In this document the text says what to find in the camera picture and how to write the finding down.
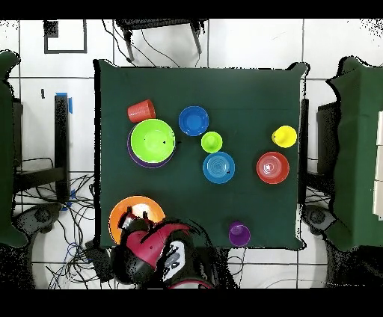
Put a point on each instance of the large yellow-orange bowl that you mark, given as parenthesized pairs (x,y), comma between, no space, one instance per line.
(119,215)

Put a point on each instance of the green bowl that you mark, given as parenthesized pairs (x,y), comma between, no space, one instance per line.
(152,140)

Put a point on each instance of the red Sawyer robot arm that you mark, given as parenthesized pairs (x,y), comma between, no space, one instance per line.
(143,245)

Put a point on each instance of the purple bowl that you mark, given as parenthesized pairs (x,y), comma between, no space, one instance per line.
(149,165)

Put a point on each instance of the black power strip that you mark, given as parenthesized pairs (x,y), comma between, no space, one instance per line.
(100,263)

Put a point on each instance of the light blue bowl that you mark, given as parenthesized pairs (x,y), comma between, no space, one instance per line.
(218,167)

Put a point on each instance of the black office chair base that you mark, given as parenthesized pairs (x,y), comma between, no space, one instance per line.
(318,216)
(42,215)

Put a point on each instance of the purple cup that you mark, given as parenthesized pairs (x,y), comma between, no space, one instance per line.
(239,234)

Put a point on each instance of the green cup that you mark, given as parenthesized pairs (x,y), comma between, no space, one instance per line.
(211,142)

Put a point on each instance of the orange cup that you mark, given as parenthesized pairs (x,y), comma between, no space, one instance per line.
(140,112)

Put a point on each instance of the dark blue bowl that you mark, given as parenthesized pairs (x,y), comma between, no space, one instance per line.
(194,121)

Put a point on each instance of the blue tape strip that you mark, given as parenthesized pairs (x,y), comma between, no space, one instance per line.
(70,104)

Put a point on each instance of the orange bowl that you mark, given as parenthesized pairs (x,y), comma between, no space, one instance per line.
(273,168)

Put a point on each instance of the green cloth covered side table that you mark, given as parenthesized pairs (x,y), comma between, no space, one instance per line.
(356,149)
(6,149)

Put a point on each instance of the dark green tablecloth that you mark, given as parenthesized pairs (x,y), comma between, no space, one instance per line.
(239,89)

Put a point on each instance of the yellow cup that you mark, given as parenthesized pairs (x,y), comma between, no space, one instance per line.
(284,136)

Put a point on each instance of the black metal stand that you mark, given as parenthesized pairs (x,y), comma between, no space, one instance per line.
(155,23)

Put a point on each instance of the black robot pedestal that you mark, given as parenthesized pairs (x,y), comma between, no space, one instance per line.
(223,269)

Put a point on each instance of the black bench frame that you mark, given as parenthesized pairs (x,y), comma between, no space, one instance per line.
(61,143)

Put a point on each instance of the black side frame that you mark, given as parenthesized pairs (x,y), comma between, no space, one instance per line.
(326,137)

